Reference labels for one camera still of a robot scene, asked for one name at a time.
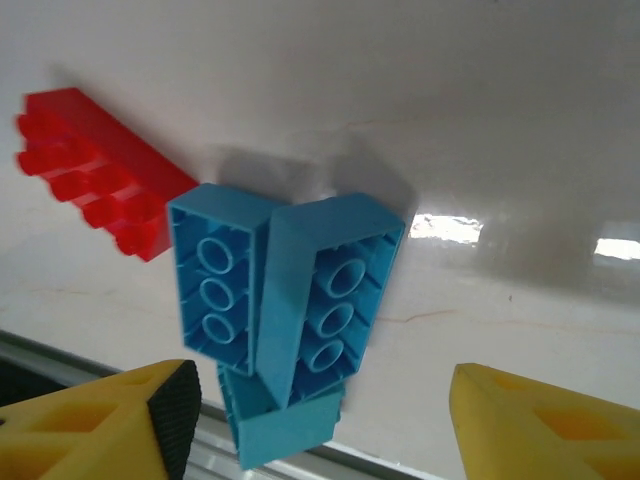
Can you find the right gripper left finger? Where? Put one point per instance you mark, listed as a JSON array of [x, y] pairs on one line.
[[75, 440]]

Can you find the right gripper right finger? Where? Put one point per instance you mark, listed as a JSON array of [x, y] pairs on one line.
[[550, 440]]

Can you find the long blue lego brick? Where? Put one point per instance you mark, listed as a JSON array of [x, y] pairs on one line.
[[215, 280], [285, 280], [285, 435]]

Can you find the long red lego brick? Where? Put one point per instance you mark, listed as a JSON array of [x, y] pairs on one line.
[[100, 150]]

